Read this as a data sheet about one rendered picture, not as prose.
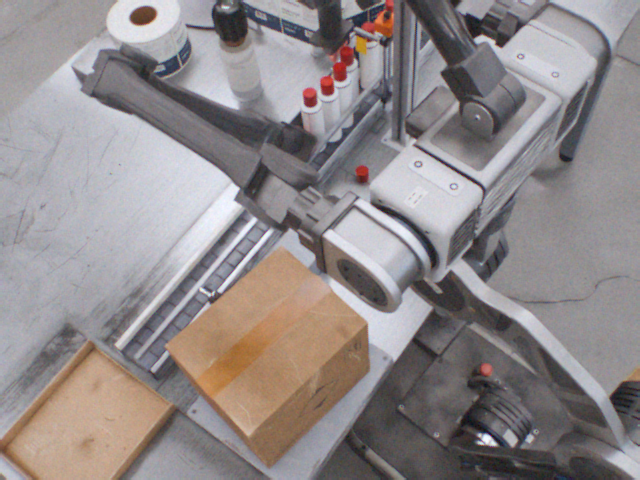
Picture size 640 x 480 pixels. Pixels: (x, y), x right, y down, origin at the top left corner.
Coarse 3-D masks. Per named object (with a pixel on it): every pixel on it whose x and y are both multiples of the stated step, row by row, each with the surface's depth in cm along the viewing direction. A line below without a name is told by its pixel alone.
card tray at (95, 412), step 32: (96, 352) 164; (64, 384) 161; (96, 384) 160; (128, 384) 160; (32, 416) 158; (64, 416) 157; (96, 416) 157; (128, 416) 156; (160, 416) 152; (0, 448) 154; (32, 448) 154; (64, 448) 154; (96, 448) 153; (128, 448) 153
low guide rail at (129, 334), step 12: (228, 216) 170; (216, 228) 169; (216, 240) 169; (204, 252) 167; (192, 264) 165; (180, 276) 163; (168, 288) 162; (156, 300) 161; (144, 312) 159; (132, 336) 158; (120, 348) 157
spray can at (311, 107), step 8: (312, 88) 166; (304, 96) 165; (312, 96) 164; (304, 104) 167; (312, 104) 166; (320, 104) 168; (304, 112) 168; (312, 112) 168; (320, 112) 169; (304, 120) 171; (312, 120) 170; (320, 120) 171; (304, 128) 175; (312, 128) 173; (320, 128) 174; (320, 136) 176; (320, 152) 181
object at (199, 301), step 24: (360, 120) 186; (336, 144) 183; (240, 216) 174; (192, 288) 165; (216, 288) 165; (168, 312) 163; (192, 312) 162; (144, 336) 160; (168, 336) 160; (144, 360) 157
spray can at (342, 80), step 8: (336, 64) 169; (344, 64) 168; (336, 72) 168; (344, 72) 168; (336, 80) 170; (344, 80) 171; (344, 88) 171; (344, 96) 174; (344, 104) 176; (344, 112) 179; (352, 120) 184; (344, 128) 184
